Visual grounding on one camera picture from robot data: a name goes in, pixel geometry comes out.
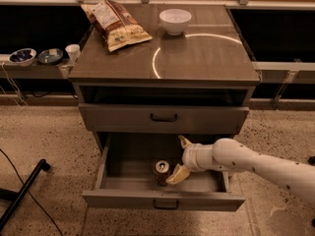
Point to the black middle drawer handle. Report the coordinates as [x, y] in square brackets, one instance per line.
[166, 204]

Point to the closed grey upper drawer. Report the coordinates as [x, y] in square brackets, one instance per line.
[129, 118]

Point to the black drawer handle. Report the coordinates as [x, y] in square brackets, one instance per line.
[166, 204]
[156, 118]

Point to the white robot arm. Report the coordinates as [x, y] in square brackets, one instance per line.
[230, 155]

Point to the blue patterned bowl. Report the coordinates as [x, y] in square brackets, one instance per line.
[23, 57]

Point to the dark blue shallow bowl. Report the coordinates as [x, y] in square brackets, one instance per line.
[52, 56]

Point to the white ceramic bowl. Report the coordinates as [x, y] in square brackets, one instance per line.
[175, 21]

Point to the orange soda can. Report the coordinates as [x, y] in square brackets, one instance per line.
[162, 171]

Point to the grey side shelf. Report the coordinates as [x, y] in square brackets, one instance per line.
[37, 71]

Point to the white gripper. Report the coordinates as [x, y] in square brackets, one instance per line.
[189, 158]

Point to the open grey middle drawer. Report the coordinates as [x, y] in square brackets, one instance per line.
[126, 177]

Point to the white paper cup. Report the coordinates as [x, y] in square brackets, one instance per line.
[73, 51]

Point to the grey drawer cabinet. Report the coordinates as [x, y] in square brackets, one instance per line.
[207, 65]

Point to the black stand leg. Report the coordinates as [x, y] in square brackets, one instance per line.
[15, 197]

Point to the black upper drawer handle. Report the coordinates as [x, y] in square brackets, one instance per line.
[156, 118]

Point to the brown yellow chip bag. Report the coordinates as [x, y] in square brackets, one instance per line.
[115, 24]

